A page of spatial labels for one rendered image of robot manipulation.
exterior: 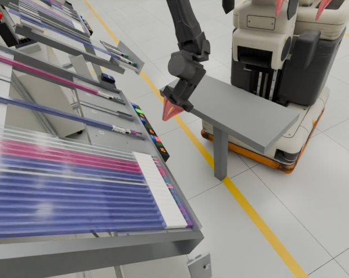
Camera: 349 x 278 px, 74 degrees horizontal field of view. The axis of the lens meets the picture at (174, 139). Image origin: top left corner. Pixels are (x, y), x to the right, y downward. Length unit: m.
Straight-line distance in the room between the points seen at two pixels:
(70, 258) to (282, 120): 0.83
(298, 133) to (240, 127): 0.55
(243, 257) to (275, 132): 0.66
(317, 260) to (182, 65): 1.10
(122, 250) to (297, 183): 1.26
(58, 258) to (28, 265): 0.04
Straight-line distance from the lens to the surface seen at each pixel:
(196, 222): 0.55
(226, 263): 1.29
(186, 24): 0.71
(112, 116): 0.79
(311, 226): 1.44
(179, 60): 0.65
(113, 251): 0.42
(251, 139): 0.89
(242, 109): 1.02
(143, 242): 0.44
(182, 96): 0.71
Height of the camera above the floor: 1.24
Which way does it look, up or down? 45 degrees down
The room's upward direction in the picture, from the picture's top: 11 degrees counter-clockwise
